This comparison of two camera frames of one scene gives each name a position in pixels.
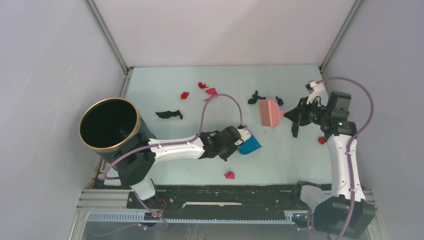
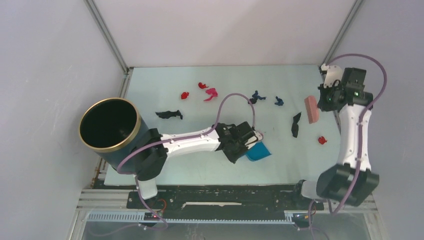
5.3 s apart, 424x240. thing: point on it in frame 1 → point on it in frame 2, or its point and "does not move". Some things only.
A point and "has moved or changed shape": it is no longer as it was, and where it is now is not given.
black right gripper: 297,114 → 323,106
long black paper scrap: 295,129 does not move
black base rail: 220,201 does not move
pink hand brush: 270,113 has moved or changed shape
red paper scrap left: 184,95 does not move
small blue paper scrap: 279,101 does not move
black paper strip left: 168,114 does not move
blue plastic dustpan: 249,145 has moved or changed shape
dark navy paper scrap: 255,97 does not move
